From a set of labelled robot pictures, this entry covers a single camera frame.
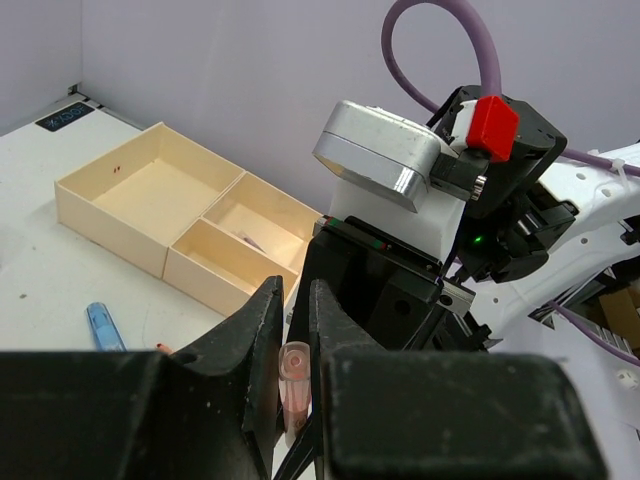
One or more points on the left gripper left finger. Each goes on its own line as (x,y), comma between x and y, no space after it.
(208,411)

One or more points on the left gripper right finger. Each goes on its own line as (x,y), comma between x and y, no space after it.
(383,414)

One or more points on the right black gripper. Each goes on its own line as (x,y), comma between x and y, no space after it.
(506,234)

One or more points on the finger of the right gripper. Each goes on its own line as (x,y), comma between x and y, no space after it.
(394,292)

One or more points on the small orange eraser piece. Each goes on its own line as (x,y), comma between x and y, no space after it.
(295,385)

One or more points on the purple highlighter pen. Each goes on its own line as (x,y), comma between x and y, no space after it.
(243,236)

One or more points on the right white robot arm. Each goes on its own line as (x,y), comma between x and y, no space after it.
(605,231)

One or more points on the blue highlighter cap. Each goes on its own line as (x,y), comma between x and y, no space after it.
(105,334)

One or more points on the wooden compartment box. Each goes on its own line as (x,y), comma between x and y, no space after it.
(173,208)

